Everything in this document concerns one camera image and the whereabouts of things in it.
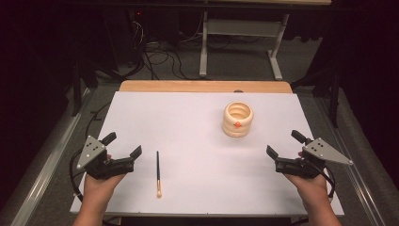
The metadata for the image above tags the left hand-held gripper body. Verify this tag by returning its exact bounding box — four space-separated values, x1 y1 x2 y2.
75 135 136 181

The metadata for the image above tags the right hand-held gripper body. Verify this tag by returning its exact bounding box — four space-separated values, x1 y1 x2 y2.
275 137 354 180

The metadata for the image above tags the thin black-handled brush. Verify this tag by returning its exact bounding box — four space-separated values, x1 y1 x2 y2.
155 150 163 199

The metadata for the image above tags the person's left hand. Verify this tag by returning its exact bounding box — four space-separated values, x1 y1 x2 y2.
82 153 127 203

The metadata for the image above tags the person's right hand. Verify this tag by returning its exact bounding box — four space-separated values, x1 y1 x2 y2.
283 151 329 205

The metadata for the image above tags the cream ribbed round pot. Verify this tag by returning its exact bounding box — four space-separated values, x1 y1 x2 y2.
221 101 255 138

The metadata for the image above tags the black metal stand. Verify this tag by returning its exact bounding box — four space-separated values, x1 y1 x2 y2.
71 59 99 118
290 62 343 129

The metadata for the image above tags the white board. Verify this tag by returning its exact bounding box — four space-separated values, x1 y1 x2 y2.
69 90 345 218

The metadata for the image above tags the wooden table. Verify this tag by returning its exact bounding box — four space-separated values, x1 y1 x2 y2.
119 79 294 94

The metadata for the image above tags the black floor cable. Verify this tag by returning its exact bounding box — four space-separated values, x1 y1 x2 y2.
85 101 111 140

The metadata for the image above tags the right hand-held gripper cable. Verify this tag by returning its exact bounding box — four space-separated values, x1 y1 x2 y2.
310 161 336 200

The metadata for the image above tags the hand-held gripper cable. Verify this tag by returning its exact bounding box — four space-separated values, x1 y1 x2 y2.
69 147 86 203
310 161 336 200

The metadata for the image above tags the left hand-held gripper cable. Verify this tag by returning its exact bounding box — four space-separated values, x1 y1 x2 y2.
69 147 86 203

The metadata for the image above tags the aluminium floor rail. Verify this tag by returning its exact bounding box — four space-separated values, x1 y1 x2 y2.
315 96 388 226
9 87 96 226

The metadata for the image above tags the tangle of black floor cables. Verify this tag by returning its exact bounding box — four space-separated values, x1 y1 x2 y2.
125 18 201 81

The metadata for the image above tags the white metal table frame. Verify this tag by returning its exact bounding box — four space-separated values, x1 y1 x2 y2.
199 10 292 81

